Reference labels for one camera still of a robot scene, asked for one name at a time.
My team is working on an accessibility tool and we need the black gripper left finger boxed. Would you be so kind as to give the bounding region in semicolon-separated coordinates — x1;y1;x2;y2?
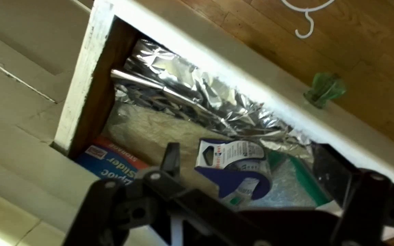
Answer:
160;140;182;177

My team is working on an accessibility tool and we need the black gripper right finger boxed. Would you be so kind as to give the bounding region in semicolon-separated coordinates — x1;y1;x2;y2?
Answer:
312;143;364;209

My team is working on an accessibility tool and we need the blue and white tape dispenser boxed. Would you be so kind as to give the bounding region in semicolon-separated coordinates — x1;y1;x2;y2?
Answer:
194;136;274;202

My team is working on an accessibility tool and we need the white wooden drawer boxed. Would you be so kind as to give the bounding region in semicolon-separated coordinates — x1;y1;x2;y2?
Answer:
52;0;394;188

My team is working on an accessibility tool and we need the green glass drawer knob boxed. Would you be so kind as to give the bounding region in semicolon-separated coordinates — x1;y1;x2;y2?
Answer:
302;71;347;110

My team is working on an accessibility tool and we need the clear bag with green stripe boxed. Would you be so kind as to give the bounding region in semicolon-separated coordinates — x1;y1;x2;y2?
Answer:
232;149;336;212

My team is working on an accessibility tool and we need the blue zip bag box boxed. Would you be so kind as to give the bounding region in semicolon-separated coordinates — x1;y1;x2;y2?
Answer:
75;135;150;184

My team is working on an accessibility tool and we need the cream lower cabinet front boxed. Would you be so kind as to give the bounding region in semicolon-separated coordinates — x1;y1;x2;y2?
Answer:
0;0;94;231

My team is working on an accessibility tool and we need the white wire clothes hanger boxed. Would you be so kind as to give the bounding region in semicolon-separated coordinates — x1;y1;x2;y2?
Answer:
280;0;338;41

